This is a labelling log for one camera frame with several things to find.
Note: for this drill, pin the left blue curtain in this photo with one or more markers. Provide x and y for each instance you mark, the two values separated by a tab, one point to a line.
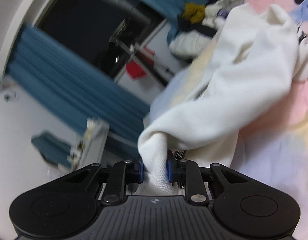
72	88

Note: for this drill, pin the wavy frame mirror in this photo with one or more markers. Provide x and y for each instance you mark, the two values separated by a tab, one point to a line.
52	149

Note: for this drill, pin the dark window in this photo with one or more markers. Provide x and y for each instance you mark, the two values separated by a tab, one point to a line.
85	27

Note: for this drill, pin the white sweatpants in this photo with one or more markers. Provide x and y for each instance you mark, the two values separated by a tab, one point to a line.
246	69

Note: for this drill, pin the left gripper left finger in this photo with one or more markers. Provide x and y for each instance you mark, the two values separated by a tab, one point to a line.
70	204

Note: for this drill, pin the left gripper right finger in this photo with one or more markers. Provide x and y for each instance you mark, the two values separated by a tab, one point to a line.
240	204

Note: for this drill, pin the folding drying rack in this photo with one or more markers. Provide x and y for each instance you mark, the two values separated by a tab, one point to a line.
136	47

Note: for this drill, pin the white vanity desk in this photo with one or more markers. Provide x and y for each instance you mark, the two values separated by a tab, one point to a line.
89	148

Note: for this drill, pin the mustard yellow garment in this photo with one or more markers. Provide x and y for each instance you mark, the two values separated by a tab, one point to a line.
194	13

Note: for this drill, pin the white puffy jacket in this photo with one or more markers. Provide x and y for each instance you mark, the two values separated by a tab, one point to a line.
189	45

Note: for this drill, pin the red cloth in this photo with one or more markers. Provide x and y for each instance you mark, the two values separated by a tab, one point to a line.
134	70

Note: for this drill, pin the grey white clothes pile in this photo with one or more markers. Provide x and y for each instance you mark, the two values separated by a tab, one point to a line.
216	14

